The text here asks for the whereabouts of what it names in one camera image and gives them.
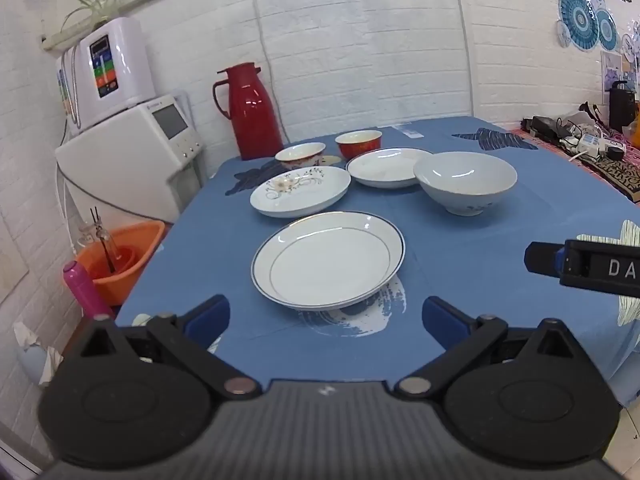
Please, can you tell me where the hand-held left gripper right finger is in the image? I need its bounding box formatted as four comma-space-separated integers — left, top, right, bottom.
394, 296, 576, 402

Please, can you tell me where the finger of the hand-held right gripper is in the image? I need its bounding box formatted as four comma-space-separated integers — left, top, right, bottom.
524, 241, 568, 278

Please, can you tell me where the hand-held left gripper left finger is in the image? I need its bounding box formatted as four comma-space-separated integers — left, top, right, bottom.
75, 294, 262, 402

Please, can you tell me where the large white bowl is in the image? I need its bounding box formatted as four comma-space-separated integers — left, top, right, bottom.
413, 151, 518, 217

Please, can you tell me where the white plate blue rim gold line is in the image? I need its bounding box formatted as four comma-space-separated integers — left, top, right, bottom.
251, 211, 406, 310

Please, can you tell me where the white floral plate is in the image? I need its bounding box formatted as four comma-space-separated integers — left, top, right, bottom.
249, 165, 352, 219

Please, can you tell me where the blue printed tablecloth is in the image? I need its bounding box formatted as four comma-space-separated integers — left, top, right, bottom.
114, 116, 640, 411

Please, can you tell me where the orange plastic basin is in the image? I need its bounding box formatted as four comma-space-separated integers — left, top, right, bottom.
75, 220, 166, 307

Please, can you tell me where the dark patterned mat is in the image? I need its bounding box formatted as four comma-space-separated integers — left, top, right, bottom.
595, 157, 640, 202

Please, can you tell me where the pink bottle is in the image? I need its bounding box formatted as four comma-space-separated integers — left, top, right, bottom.
62, 261, 116, 321

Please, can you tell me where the black device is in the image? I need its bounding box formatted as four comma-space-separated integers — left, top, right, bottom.
522, 116, 567, 143

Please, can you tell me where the glass jar with sticks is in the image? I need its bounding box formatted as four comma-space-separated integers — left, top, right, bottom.
77, 207, 123, 276

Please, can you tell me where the white appliance with screen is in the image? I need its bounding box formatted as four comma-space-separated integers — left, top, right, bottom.
55, 92, 207, 211

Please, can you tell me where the white bowl red pattern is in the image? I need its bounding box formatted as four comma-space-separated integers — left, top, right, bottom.
274, 142, 327, 171

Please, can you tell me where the red thermos jug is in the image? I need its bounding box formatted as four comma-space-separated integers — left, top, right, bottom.
212, 62, 285, 161

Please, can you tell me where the white water purifier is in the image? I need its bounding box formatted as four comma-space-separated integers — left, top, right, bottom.
55, 17, 157, 136

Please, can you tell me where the white wall cable conduit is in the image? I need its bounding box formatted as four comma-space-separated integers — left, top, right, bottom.
246, 0, 287, 142
449, 0, 477, 117

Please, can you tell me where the small blue fan wall decoration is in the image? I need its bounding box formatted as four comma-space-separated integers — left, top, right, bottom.
595, 7, 620, 52

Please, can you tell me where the large blue fan wall decoration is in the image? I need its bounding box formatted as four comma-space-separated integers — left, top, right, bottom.
556, 0, 602, 53

